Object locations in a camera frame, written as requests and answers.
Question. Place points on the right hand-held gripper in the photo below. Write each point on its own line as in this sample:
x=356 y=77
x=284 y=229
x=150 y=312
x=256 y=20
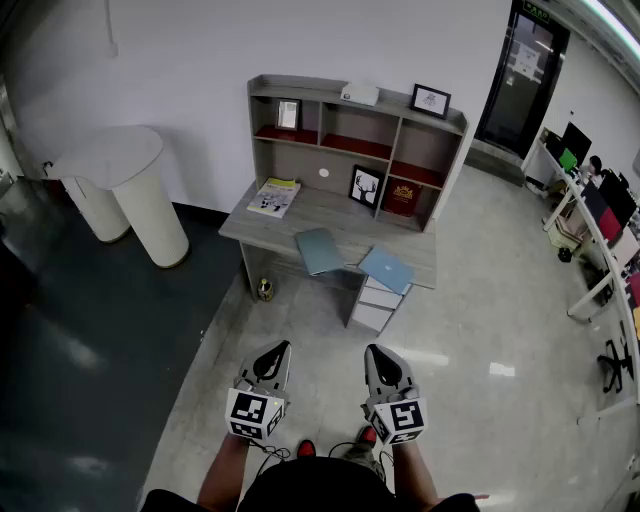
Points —
x=405 y=417

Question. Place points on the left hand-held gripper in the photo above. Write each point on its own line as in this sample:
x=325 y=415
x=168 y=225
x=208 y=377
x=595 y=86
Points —
x=255 y=412

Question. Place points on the blue book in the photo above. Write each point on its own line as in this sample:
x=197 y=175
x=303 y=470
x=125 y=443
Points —
x=386 y=270

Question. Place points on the teal hardcover book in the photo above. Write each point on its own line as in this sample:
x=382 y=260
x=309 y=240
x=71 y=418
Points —
x=317 y=250

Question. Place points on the yellow-green magazine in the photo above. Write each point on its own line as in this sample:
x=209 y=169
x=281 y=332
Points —
x=275 y=197

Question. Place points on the wooden shelf unit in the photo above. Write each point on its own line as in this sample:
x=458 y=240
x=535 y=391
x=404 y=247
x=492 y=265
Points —
x=290 y=165

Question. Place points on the person's left forearm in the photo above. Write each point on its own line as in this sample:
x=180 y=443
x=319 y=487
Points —
x=225 y=470

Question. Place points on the person's right forearm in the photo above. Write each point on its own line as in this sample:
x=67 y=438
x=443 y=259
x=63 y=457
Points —
x=412 y=475

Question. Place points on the grey wooden desk with hutch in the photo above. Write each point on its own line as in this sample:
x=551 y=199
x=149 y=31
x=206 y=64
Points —
x=340 y=220

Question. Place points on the long white office desk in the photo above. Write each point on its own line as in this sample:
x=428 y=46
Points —
x=600 y=250

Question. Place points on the black computer monitor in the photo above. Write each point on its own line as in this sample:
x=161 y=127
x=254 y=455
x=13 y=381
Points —
x=577 y=142
x=620 y=200

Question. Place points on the person's right red shoe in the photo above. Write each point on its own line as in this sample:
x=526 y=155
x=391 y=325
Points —
x=368 y=435

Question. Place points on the person's red shoe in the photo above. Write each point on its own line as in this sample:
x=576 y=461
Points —
x=368 y=435
x=306 y=448

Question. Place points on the white drawer unit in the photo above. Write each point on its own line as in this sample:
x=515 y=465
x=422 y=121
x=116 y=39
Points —
x=375 y=310

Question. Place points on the small yellow black can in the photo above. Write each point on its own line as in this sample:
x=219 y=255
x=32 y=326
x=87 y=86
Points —
x=265 y=291

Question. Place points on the person's olive trousers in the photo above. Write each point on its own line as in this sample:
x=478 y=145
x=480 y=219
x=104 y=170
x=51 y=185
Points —
x=365 y=457

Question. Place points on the person's left red shoe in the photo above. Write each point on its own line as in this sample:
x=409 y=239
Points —
x=306 y=448

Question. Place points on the person's black shirt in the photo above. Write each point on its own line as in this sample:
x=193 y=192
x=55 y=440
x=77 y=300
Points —
x=320 y=487

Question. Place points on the black framed deer picture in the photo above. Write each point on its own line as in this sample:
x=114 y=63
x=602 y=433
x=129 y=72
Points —
x=365 y=186

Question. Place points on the black office chair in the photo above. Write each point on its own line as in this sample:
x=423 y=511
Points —
x=615 y=360

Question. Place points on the pale yellow storage box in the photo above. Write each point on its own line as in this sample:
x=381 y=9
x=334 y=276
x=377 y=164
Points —
x=565 y=232

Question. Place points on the grey door ramp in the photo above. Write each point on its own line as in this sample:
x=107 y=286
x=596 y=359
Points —
x=492 y=162

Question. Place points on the black framed tree picture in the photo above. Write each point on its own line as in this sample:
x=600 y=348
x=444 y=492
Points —
x=287 y=114

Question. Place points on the white round ribbed table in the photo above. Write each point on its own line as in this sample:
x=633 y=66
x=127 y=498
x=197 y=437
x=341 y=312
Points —
x=110 y=155

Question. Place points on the dark grey divider panel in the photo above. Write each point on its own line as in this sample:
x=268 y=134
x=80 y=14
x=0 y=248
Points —
x=592 y=202

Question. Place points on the red divider panel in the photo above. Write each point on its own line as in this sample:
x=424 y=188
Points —
x=611 y=225

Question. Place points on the black framed bird picture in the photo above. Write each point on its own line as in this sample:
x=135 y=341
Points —
x=430 y=101

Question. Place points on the green divider panel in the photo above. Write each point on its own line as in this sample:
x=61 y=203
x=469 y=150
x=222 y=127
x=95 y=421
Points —
x=568 y=160

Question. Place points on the white tissue box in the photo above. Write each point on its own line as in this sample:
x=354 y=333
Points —
x=360 y=95

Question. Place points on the black glass door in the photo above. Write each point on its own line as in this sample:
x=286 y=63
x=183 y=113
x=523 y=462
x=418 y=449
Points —
x=520 y=110

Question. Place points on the white paper notice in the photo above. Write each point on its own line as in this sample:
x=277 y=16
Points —
x=527 y=62

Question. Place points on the green exit sign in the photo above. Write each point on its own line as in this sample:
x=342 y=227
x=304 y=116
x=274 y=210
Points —
x=536 y=11

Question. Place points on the long ceiling light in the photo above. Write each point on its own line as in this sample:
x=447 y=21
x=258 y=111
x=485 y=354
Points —
x=617 y=22

